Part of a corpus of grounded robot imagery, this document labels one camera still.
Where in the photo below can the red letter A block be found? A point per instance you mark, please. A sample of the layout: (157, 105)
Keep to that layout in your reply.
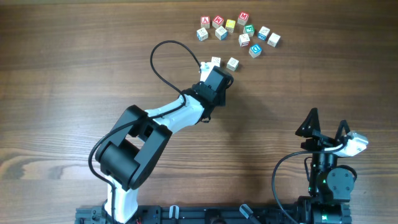
(205, 22)

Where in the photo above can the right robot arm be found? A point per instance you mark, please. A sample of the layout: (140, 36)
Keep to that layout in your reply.
(329, 184)

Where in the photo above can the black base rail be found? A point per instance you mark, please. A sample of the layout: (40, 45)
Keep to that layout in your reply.
(155, 214)

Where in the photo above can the green letter block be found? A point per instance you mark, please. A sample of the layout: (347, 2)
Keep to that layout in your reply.
(249, 30)

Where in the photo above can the plain wooden block right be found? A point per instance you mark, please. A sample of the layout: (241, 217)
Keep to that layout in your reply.
(273, 39)

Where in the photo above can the blue letter D block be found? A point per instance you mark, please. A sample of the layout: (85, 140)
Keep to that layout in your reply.
(255, 50)

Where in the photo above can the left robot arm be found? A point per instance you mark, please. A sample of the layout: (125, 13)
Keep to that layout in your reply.
(129, 152)

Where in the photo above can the plain wooden block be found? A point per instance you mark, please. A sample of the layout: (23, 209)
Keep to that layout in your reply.
(273, 39)
(216, 61)

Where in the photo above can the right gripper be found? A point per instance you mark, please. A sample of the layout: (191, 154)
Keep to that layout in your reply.
(319, 140)

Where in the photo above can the red letter M block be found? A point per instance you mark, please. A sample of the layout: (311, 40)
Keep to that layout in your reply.
(243, 18)

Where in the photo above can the white block red side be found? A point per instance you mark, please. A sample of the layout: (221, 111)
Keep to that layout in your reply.
(244, 40)

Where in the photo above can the wooden block yellow side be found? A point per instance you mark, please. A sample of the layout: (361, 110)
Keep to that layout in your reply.
(232, 64)

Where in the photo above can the white block blue side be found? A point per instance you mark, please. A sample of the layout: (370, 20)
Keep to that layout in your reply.
(202, 34)

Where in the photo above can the yellow top block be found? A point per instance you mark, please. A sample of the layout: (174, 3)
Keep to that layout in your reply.
(230, 25)

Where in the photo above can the plain wooden block left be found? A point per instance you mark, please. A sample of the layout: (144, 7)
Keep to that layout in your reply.
(216, 61)

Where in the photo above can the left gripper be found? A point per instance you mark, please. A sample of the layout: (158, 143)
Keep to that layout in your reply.
(221, 99)

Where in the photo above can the white block centre row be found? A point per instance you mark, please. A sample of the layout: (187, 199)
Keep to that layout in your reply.
(221, 33)

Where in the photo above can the white block blue picture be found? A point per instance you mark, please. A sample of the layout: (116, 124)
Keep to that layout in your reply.
(263, 32)

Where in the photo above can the red letter W block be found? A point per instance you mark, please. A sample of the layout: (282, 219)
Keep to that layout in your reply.
(217, 21)

